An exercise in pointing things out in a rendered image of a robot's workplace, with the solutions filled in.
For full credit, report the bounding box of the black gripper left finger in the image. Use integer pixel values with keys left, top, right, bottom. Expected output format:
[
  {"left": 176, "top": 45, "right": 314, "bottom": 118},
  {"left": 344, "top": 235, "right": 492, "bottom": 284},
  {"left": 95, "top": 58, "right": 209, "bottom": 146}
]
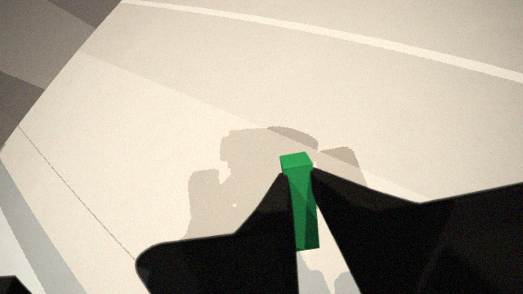
[{"left": 135, "top": 172, "right": 299, "bottom": 294}]

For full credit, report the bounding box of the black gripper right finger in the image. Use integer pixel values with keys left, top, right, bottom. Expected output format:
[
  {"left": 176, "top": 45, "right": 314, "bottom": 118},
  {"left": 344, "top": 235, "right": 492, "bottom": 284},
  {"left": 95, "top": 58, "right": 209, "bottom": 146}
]
[{"left": 311, "top": 167, "right": 523, "bottom": 294}]

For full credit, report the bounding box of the green rectangular post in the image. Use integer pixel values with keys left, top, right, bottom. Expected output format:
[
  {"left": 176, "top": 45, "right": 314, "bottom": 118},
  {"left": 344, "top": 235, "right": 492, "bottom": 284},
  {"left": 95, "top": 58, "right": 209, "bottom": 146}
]
[{"left": 279, "top": 151, "right": 320, "bottom": 252}]

